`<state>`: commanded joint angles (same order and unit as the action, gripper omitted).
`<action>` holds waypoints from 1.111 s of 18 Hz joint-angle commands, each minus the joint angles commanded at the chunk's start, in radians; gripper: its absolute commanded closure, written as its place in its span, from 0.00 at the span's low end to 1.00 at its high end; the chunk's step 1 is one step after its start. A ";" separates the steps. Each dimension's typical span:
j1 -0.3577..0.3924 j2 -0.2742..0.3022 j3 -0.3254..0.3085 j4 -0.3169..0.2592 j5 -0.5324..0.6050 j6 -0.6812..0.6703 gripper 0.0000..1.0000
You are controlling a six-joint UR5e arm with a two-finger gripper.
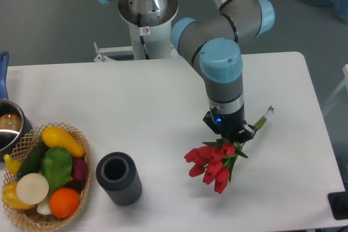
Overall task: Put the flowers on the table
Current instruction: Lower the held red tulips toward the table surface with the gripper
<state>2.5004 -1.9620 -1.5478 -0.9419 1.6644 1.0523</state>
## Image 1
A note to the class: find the yellow banana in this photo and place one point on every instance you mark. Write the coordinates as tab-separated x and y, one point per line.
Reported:
11	165

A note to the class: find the black device at edge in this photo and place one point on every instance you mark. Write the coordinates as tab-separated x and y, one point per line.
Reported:
338	204

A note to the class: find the white metal clamp bracket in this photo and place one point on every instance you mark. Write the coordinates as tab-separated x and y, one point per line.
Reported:
113	53

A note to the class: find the blue handled saucepan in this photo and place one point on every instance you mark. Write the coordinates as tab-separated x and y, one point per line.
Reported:
14	123

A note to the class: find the yellow squash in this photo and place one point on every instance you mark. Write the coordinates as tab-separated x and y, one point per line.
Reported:
56	137

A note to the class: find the yellow bell pepper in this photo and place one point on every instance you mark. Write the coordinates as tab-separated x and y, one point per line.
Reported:
10	198

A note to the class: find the white leek stalk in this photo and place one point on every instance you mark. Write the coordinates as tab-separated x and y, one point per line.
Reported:
43	207

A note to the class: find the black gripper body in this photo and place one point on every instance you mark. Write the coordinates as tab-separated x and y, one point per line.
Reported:
229	122

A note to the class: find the dark grey ribbed vase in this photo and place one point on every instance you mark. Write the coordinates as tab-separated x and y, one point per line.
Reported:
117	174

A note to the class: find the green cucumber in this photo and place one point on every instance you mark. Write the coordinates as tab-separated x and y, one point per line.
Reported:
32	162

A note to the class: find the red tulip bouquet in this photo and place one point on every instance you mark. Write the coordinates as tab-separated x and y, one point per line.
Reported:
215	161

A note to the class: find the woven wicker basket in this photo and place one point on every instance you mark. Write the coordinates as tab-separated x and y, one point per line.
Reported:
31	220

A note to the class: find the white round onion slice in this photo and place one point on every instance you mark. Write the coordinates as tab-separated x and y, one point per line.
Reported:
32	188

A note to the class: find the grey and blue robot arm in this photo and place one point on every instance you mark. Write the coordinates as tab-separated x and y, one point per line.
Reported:
211	48

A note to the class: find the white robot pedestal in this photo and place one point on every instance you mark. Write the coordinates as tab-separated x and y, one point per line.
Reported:
150	23

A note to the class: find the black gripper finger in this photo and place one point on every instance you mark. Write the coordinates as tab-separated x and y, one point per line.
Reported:
209	121
247	133

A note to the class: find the green lettuce leaf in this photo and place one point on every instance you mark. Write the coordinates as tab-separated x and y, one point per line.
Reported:
56	167

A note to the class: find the orange fruit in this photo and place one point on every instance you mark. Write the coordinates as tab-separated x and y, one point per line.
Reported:
64	202

